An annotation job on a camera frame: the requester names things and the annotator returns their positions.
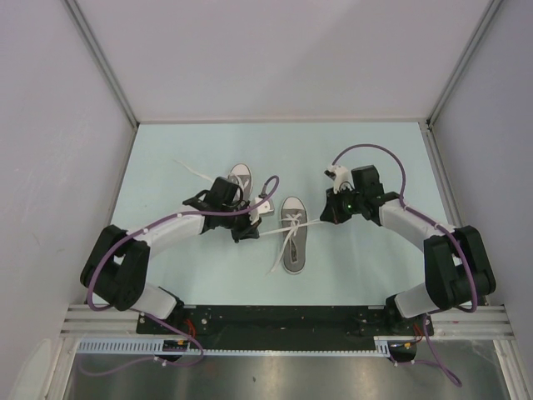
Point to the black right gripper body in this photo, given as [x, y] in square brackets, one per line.
[344, 204]

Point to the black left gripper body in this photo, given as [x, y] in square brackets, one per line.
[238, 224]

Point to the white shoelace of sneaker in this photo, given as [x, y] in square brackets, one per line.
[277, 262]
[194, 172]

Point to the grey canvas sneaker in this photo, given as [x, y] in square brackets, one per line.
[241, 175]
[293, 222]

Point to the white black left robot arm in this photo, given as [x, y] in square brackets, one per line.
[122, 282]

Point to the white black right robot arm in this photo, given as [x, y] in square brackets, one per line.
[457, 269]

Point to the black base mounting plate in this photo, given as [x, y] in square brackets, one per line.
[294, 328]

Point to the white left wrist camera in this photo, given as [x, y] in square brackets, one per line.
[260, 208]

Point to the aluminium frame rail front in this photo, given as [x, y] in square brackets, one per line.
[486, 323]

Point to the white slotted cable duct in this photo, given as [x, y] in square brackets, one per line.
[179, 347]

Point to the aluminium corner post right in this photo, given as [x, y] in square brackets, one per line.
[469, 51]

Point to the aluminium corner post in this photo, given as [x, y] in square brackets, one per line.
[469, 51]
[95, 50]

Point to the aluminium corner post left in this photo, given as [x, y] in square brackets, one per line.
[95, 50]

